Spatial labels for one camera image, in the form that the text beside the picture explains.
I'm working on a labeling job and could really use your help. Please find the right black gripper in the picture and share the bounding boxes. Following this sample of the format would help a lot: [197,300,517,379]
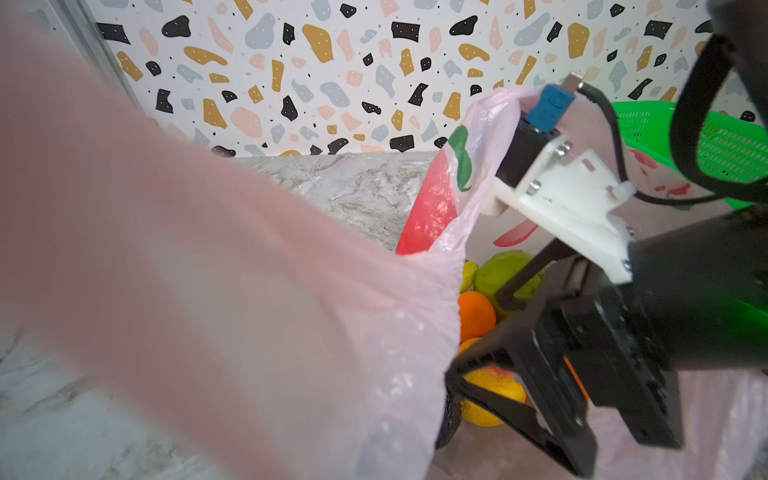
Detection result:
[445,239,684,478]

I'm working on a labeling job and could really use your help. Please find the yellow red peach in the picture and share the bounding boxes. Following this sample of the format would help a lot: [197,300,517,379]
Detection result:
[461,366,528,428]

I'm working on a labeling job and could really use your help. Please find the green plastic basket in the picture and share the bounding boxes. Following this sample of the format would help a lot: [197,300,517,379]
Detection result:
[608,101,767,207]

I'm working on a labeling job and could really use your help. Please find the pink plastic bag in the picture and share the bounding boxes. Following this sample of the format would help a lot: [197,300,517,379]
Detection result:
[0,11,768,480]

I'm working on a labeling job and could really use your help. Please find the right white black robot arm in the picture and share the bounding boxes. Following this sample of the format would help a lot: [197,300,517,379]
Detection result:
[446,1,767,478]

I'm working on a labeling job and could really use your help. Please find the orange fruit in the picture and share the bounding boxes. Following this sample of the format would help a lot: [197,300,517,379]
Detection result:
[458,291,497,343]

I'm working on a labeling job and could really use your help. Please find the green lime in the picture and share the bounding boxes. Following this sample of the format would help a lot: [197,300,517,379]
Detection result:
[473,250,533,322]

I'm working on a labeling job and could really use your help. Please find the yellow lemon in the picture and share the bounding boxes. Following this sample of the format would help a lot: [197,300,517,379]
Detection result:
[460,261,479,294]

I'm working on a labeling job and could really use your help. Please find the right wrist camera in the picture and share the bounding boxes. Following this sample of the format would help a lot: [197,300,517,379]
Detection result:
[481,73,636,285]

